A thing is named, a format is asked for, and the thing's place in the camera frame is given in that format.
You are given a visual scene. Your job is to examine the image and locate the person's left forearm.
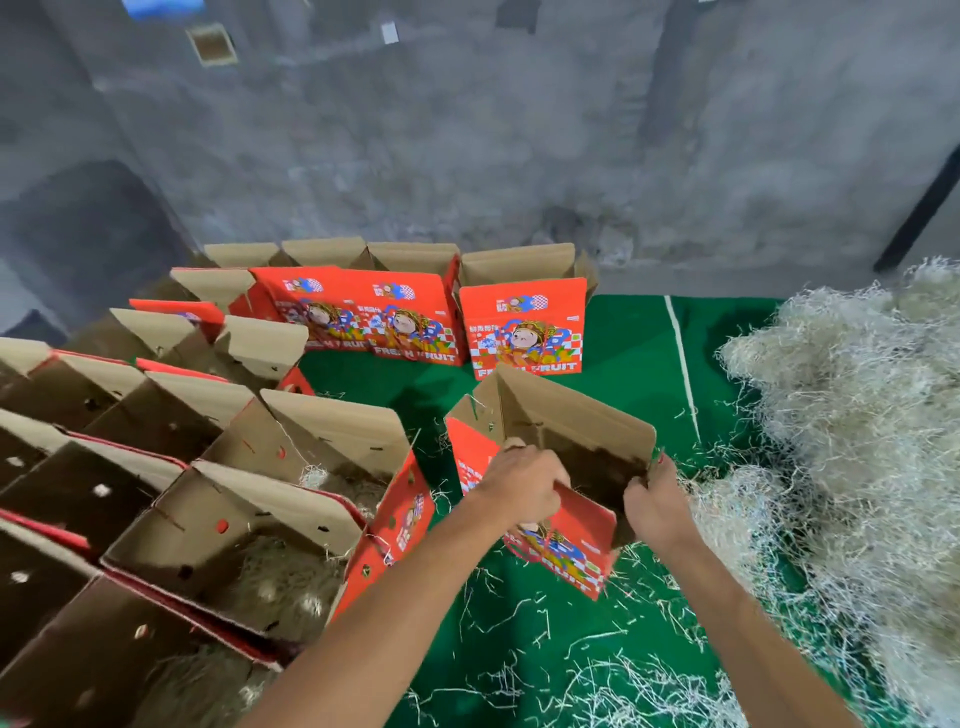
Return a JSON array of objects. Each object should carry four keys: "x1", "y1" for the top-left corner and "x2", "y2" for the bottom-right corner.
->
[{"x1": 240, "y1": 502, "x2": 519, "y2": 728}]

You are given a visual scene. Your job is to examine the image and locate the white pole with black grip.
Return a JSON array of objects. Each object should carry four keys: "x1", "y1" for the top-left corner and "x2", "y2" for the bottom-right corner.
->
[{"x1": 874, "y1": 142, "x2": 960, "y2": 275}]

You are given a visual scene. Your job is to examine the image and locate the person's right forearm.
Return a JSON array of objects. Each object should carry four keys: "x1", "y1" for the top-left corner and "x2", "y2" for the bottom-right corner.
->
[{"x1": 660, "y1": 532, "x2": 864, "y2": 728}]

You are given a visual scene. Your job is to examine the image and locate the yellow framed wall plate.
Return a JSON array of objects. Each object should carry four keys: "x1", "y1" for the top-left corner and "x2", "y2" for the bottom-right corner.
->
[{"x1": 187, "y1": 22, "x2": 239, "y2": 69}]

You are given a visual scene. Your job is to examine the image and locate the person's right hand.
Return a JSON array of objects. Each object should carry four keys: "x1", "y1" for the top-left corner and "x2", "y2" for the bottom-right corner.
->
[{"x1": 622, "y1": 454, "x2": 707, "y2": 557}]

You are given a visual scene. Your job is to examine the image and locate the group of red fruit boxes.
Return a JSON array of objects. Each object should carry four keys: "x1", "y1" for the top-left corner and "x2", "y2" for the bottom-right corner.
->
[{"x1": 132, "y1": 240, "x2": 599, "y2": 380}]

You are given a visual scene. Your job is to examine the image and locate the white and blue wall poster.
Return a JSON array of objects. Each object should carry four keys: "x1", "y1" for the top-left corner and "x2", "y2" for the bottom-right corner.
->
[{"x1": 123, "y1": 0, "x2": 206, "y2": 20}]

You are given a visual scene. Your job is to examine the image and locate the pile of shredded paper filler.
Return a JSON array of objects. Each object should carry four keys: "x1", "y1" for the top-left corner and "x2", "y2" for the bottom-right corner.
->
[{"x1": 682, "y1": 258, "x2": 960, "y2": 728}]

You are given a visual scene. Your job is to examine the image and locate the person's left hand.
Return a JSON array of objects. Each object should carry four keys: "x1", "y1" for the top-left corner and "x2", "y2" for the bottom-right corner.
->
[{"x1": 468, "y1": 442, "x2": 575, "y2": 530}]

